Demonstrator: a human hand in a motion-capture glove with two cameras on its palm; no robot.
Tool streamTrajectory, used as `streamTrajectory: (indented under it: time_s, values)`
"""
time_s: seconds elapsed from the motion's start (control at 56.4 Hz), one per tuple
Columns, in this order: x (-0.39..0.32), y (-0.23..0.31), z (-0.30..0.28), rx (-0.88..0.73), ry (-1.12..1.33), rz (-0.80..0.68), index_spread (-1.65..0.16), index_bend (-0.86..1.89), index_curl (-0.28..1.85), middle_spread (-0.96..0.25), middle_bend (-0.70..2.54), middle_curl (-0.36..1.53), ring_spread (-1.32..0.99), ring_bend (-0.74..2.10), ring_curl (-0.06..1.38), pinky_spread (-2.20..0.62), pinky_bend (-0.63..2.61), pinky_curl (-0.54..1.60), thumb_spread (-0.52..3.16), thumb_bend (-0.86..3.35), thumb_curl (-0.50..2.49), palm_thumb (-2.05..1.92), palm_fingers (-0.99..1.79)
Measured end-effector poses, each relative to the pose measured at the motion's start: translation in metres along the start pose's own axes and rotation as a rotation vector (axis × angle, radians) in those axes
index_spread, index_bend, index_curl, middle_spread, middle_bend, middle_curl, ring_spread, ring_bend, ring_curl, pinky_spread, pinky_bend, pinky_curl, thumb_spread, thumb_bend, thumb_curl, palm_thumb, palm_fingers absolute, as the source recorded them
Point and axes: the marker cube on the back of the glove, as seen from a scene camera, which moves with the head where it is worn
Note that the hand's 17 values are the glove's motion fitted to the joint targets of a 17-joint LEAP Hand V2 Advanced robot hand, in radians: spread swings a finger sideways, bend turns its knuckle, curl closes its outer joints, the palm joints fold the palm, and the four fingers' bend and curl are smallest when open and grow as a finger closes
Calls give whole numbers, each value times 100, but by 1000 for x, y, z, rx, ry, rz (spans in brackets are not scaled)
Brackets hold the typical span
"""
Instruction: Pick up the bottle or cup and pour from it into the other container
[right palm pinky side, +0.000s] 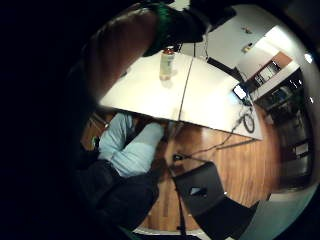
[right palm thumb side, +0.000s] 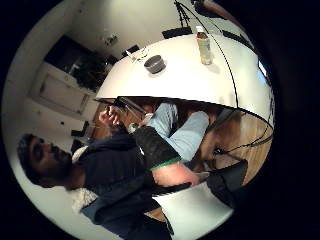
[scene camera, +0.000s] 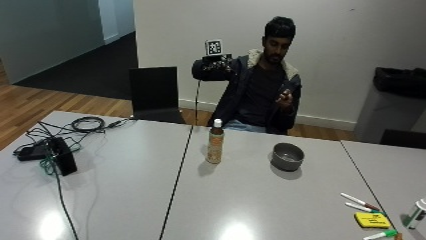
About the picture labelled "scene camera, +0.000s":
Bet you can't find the black phone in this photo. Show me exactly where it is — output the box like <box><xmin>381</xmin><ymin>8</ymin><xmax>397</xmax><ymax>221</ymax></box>
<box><xmin>276</xmin><ymin>80</ymin><xmax>298</xmax><ymax>98</ymax></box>

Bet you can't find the white marker cube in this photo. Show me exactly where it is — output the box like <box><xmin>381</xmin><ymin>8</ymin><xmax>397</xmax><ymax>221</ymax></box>
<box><xmin>203</xmin><ymin>39</ymin><xmax>224</xmax><ymax>57</ymax></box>

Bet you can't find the person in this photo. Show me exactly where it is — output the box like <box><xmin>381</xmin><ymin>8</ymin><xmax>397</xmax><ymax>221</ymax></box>
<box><xmin>206</xmin><ymin>15</ymin><xmax>303</xmax><ymax>136</ymax></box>

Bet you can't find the black chair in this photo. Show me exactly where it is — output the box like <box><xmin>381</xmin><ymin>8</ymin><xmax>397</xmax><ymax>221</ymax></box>
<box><xmin>127</xmin><ymin>66</ymin><xmax>186</xmax><ymax>125</ymax></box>

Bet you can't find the grey bowl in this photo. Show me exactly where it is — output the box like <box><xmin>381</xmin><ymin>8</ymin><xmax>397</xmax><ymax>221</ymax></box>
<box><xmin>268</xmin><ymin>142</ymin><xmax>306</xmax><ymax>173</ymax></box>

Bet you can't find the orange bottle with white cap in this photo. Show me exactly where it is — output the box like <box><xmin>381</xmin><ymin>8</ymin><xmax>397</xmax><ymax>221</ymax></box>
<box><xmin>204</xmin><ymin>118</ymin><xmax>226</xmax><ymax>165</ymax></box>

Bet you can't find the grey bin with black bag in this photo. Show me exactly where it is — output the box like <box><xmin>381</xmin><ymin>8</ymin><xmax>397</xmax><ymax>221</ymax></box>
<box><xmin>352</xmin><ymin>66</ymin><xmax>426</xmax><ymax>145</ymax></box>

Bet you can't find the white marker with red cap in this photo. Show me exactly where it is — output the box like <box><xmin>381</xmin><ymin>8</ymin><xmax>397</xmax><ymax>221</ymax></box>
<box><xmin>339</xmin><ymin>192</ymin><xmax>381</xmax><ymax>212</ymax></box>

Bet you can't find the white marker with green cap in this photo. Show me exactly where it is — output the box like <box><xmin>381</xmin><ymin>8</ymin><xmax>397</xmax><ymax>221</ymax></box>
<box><xmin>343</xmin><ymin>201</ymin><xmax>385</xmax><ymax>215</ymax></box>
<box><xmin>362</xmin><ymin>229</ymin><xmax>399</xmax><ymax>240</ymax></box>

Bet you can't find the yellow whiteboard eraser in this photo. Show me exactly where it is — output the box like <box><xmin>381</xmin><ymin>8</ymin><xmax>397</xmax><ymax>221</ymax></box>
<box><xmin>352</xmin><ymin>211</ymin><xmax>392</xmax><ymax>230</ymax></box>

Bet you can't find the black upright device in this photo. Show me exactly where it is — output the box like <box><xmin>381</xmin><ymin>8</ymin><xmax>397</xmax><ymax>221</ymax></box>
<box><xmin>46</xmin><ymin>136</ymin><xmax>79</xmax><ymax>177</ymax></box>

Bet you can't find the black flat box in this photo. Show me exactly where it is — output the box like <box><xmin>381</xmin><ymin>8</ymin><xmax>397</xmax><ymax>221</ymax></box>
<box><xmin>15</xmin><ymin>144</ymin><xmax>47</xmax><ymax>162</ymax></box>

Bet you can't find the black glove cable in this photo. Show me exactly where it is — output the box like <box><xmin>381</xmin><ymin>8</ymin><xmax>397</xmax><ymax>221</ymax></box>
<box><xmin>192</xmin><ymin>79</ymin><xmax>202</xmax><ymax>127</ymax></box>

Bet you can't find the coiled black cable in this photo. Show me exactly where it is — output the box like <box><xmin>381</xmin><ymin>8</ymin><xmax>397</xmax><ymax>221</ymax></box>
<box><xmin>69</xmin><ymin>116</ymin><xmax>130</xmax><ymax>134</ymax></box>

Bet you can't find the green cable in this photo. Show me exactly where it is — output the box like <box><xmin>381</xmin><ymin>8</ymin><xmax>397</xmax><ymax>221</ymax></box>
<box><xmin>38</xmin><ymin>146</ymin><xmax>61</xmax><ymax>177</ymax></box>

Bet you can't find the long black cable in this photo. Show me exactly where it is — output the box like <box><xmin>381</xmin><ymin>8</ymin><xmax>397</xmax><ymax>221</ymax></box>
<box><xmin>25</xmin><ymin>121</ymin><xmax>107</xmax><ymax>240</ymax></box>

